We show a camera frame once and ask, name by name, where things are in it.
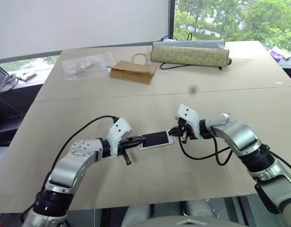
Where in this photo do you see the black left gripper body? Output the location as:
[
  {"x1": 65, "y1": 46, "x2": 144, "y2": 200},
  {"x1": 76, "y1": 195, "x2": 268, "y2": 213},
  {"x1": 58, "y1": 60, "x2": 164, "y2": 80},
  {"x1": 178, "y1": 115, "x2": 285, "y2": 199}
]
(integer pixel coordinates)
[{"x1": 117, "y1": 136, "x2": 134, "y2": 166}]

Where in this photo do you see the grey rounded shape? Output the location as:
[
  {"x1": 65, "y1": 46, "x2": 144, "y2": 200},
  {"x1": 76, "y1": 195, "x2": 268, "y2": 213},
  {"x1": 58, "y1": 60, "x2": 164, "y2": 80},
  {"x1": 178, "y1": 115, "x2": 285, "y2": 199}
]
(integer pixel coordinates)
[{"x1": 123, "y1": 203, "x2": 152, "y2": 227}]

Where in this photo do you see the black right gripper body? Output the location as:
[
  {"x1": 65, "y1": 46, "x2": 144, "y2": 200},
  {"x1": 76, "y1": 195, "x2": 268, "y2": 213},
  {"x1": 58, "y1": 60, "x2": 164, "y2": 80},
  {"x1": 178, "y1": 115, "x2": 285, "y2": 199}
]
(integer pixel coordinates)
[{"x1": 177, "y1": 120, "x2": 196, "y2": 144}]

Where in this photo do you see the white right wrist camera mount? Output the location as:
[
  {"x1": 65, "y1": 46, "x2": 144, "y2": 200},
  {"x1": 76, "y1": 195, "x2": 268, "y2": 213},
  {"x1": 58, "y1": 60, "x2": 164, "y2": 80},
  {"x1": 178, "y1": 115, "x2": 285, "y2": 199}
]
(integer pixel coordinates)
[{"x1": 174, "y1": 104, "x2": 200, "y2": 140}]

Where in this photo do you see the long grey roll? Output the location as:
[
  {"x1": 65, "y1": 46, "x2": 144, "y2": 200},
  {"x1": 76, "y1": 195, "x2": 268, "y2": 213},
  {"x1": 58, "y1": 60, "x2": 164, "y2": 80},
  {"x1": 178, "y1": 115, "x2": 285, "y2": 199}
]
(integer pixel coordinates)
[{"x1": 152, "y1": 38, "x2": 226, "y2": 50}]

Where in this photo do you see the white roller screen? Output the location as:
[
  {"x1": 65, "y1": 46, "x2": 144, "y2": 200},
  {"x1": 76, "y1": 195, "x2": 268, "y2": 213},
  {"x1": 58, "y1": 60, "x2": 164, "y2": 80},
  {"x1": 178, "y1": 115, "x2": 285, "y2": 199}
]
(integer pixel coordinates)
[{"x1": 0, "y1": 0, "x2": 171, "y2": 60}]

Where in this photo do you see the brown paper bag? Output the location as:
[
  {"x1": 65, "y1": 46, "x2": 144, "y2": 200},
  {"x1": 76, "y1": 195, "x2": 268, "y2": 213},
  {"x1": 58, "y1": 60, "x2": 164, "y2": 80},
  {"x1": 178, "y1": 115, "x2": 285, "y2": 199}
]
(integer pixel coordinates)
[{"x1": 108, "y1": 53, "x2": 158, "y2": 86}]

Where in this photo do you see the black looped cable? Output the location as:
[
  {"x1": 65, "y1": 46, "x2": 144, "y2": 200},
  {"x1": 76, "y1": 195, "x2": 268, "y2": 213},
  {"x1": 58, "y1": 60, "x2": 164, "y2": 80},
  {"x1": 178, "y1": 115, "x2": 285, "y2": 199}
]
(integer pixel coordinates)
[{"x1": 160, "y1": 31, "x2": 194, "y2": 43}]

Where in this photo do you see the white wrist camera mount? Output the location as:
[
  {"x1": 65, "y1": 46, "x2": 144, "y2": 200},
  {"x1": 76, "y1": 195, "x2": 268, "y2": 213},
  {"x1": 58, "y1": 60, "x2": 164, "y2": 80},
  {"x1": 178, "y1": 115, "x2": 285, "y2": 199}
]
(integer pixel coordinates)
[
  {"x1": 106, "y1": 117, "x2": 133, "y2": 157},
  {"x1": 174, "y1": 104, "x2": 200, "y2": 140}
]

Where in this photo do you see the purple patterned item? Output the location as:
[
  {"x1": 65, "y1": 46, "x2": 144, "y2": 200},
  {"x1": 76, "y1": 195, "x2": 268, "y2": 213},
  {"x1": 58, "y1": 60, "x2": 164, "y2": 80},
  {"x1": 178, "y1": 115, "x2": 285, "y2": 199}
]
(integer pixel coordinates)
[{"x1": 269, "y1": 45, "x2": 285, "y2": 60}]

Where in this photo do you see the white and red small device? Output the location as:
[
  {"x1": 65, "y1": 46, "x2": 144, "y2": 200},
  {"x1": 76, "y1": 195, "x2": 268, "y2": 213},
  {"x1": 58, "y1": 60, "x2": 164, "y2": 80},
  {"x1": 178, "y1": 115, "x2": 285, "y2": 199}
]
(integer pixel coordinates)
[{"x1": 18, "y1": 70, "x2": 37, "y2": 83}]

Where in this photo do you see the clear plastic bag with parts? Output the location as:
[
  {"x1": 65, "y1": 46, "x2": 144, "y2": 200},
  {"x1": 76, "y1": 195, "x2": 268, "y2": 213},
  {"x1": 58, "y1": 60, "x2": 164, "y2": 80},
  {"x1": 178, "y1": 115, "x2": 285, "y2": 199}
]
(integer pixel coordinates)
[{"x1": 61, "y1": 52, "x2": 116, "y2": 82}]

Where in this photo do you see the white smartphone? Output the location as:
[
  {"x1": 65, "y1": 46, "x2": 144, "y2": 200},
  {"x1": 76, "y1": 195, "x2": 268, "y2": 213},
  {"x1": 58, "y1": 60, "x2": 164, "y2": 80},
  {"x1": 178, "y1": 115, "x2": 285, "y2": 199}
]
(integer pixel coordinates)
[{"x1": 138, "y1": 129, "x2": 174, "y2": 150}]

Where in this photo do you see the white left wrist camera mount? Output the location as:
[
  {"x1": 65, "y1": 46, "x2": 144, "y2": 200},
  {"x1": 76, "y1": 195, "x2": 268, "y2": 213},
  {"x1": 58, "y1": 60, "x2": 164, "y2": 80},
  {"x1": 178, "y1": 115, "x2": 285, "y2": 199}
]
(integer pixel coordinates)
[{"x1": 106, "y1": 117, "x2": 133, "y2": 157}]

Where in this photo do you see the black window frame post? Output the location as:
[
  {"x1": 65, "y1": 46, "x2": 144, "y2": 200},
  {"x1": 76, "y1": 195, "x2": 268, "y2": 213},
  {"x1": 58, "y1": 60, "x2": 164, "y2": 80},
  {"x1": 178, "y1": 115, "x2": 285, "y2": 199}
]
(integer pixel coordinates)
[{"x1": 168, "y1": 0, "x2": 177, "y2": 41}]

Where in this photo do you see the rolled green patterned mat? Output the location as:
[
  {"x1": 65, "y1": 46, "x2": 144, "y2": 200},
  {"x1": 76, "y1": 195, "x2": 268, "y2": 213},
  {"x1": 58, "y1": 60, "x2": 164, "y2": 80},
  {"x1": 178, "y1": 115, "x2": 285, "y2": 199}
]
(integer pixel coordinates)
[{"x1": 150, "y1": 45, "x2": 232, "y2": 71}]

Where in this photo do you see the grey coiled cable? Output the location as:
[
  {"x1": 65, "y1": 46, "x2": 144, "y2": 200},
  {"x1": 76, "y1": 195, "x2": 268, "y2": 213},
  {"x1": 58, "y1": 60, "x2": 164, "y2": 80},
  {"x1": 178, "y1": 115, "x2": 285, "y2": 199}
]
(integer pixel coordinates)
[{"x1": 0, "y1": 73, "x2": 19, "y2": 93}]

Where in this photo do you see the thin black cable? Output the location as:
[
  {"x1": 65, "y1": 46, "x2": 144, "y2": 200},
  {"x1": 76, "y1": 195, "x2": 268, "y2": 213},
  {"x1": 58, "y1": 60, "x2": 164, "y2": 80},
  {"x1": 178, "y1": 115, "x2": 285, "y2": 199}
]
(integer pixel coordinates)
[{"x1": 159, "y1": 61, "x2": 223, "y2": 71}]

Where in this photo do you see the silver robot torso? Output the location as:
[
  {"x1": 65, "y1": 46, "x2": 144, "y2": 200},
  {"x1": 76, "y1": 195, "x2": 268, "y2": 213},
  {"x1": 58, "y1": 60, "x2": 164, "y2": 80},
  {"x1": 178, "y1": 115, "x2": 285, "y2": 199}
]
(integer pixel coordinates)
[{"x1": 164, "y1": 218, "x2": 231, "y2": 227}]

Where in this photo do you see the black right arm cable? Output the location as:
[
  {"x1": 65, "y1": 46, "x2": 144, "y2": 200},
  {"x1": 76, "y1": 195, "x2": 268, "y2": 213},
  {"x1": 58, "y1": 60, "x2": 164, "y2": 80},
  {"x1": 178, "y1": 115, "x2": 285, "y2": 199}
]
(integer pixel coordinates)
[{"x1": 179, "y1": 135, "x2": 234, "y2": 166}]

